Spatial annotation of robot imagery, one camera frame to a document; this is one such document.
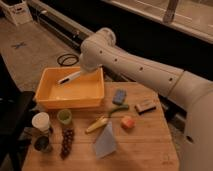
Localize white paper cup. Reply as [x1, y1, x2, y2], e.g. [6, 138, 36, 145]
[31, 112, 50, 133]

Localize blue cloth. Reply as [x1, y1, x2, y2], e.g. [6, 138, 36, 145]
[93, 122, 116, 159]

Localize black chair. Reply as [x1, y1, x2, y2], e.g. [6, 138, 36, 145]
[0, 54, 36, 171]

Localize toy peach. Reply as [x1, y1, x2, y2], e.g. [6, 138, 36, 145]
[121, 116, 135, 130]

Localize white black dish brush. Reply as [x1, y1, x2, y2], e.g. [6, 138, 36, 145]
[57, 71, 82, 84]

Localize yellow plastic tray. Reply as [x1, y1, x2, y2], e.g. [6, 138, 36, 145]
[35, 66, 105, 109]

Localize brown black eraser block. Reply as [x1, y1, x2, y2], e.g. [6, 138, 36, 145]
[135, 100, 156, 115]

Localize black coiled cable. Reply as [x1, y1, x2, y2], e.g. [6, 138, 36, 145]
[56, 53, 81, 67]

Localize dark metal can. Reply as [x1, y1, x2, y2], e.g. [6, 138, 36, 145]
[34, 136, 52, 153]

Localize blue sponge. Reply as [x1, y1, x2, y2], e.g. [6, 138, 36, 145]
[112, 89, 126, 105]

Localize toy corn cob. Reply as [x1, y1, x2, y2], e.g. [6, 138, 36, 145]
[85, 104, 129, 134]

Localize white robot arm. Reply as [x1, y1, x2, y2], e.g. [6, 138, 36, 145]
[80, 28, 213, 171]

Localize purple toy grapes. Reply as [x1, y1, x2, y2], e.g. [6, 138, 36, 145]
[60, 128, 74, 159]

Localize green plastic cup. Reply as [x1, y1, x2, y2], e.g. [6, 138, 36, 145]
[57, 109, 72, 125]

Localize white storage box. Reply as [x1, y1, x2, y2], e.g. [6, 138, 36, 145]
[0, 0, 33, 26]

